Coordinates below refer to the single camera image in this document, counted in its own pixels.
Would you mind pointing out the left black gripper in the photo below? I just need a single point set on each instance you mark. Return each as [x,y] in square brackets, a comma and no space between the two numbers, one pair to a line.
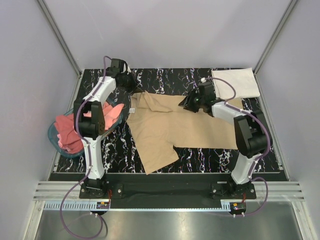
[134,88]

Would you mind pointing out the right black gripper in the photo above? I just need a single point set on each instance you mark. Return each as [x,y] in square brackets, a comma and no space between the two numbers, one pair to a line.
[187,102]

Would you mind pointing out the tan t shirt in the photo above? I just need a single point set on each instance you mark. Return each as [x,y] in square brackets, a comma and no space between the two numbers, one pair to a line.
[158,125]

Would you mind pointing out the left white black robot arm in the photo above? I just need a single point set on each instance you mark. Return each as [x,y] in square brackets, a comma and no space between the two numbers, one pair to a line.
[94,183]

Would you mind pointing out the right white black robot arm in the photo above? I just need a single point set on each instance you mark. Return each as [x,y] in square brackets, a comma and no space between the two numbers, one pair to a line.
[252,135]

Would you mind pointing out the light pink shirt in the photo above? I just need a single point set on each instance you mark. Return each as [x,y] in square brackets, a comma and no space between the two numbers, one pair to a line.
[100,117]

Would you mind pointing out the folded white t shirt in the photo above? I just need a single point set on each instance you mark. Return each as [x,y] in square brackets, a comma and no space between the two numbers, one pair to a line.
[242,80]

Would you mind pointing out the dark pink shirt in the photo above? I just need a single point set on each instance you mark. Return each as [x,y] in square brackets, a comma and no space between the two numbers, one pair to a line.
[68,139]

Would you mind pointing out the teal plastic laundry basket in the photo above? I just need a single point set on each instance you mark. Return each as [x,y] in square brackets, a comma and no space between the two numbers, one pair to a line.
[52,134]

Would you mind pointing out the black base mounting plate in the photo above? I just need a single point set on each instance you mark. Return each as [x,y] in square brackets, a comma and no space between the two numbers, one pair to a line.
[167,201]

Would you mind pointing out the left aluminium frame post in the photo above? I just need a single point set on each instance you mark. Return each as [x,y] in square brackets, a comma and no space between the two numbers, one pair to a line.
[58,35]

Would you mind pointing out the aluminium frame post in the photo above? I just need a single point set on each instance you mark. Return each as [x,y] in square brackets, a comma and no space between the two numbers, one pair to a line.
[58,35]
[276,33]

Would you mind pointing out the right aluminium frame post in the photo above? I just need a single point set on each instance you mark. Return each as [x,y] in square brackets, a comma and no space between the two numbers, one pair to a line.
[276,33]

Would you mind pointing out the slotted cable duct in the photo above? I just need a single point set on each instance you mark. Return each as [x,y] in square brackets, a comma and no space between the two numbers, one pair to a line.
[96,206]

